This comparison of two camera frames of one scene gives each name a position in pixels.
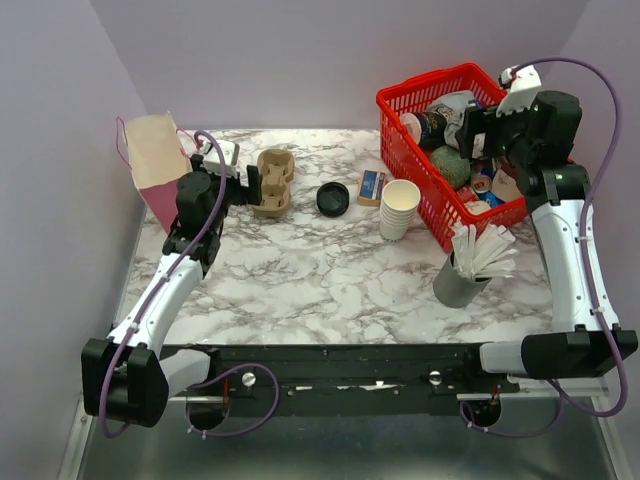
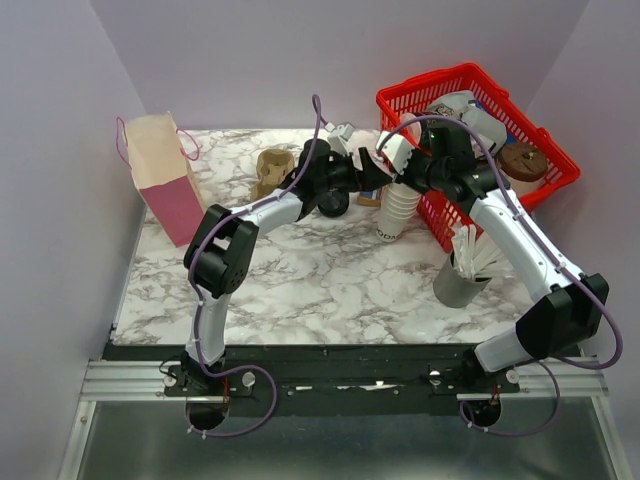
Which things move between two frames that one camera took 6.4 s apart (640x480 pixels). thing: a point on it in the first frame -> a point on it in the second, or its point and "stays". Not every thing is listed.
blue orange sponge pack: [371, 187] stays
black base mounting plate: [346, 380] stays
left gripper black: [251, 195] -> [370, 177]
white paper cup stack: [399, 201] stays
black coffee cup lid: [332, 199] stays
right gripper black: [483, 119] -> [404, 176]
